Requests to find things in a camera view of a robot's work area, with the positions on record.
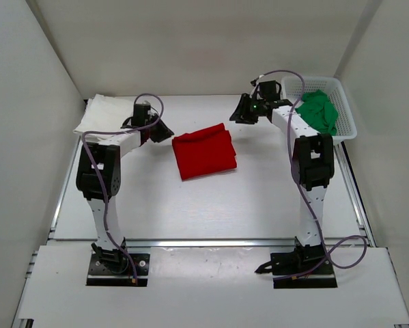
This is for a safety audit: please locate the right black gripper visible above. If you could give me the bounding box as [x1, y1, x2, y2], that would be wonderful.
[231, 95, 267, 126]

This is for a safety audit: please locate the red t shirt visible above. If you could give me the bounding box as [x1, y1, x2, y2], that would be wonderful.
[172, 123, 237, 181]

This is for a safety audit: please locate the white t shirt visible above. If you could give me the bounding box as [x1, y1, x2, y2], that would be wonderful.
[73, 94, 133, 135]

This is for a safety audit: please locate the green t shirt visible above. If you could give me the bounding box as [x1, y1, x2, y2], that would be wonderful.
[296, 90, 339, 136]

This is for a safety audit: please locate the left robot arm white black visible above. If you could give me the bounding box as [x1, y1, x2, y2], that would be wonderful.
[76, 101, 173, 277]

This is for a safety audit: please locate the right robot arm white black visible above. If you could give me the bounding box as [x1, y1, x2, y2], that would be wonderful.
[230, 80, 335, 275]

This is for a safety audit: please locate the white plastic basket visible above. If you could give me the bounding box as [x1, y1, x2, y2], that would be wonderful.
[281, 77, 357, 144]

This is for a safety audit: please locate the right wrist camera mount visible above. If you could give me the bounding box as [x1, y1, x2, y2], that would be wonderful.
[249, 75, 263, 98]

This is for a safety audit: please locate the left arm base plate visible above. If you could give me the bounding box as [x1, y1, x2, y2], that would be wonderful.
[86, 252, 150, 287]

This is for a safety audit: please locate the aluminium table rail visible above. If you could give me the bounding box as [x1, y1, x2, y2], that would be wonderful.
[46, 238, 363, 248]

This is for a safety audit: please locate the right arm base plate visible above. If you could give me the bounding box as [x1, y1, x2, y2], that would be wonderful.
[255, 245, 337, 289]

